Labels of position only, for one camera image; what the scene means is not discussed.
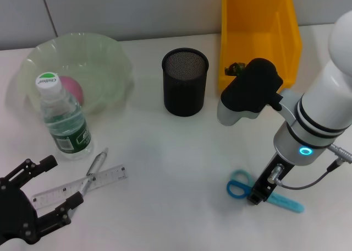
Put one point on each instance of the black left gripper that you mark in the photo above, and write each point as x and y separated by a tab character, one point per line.
15	212

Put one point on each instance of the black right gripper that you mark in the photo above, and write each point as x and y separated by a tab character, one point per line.
284	165

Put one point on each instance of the blue scissors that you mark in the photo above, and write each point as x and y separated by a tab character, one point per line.
286	202

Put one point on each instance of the clear water bottle green label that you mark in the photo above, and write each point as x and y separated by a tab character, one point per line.
66	119

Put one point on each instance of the pink peach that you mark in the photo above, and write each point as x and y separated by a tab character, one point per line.
74	88

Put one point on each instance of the green plastic wrapper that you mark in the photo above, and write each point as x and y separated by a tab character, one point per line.
233	68

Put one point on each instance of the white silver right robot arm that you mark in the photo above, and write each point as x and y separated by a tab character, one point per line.
324	97

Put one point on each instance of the silver grey pen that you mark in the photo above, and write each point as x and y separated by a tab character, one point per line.
94	165

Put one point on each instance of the transparent plastic ruler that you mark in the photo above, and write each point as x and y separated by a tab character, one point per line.
110	175

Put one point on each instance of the black mesh pen holder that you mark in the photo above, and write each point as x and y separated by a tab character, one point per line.
184	97

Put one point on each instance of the pale green wavy fruit plate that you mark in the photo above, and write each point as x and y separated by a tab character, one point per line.
96	61

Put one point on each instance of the yellow plastic bin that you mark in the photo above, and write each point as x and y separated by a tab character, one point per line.
255	28

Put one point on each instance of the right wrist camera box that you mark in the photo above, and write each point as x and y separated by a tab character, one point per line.
250	91

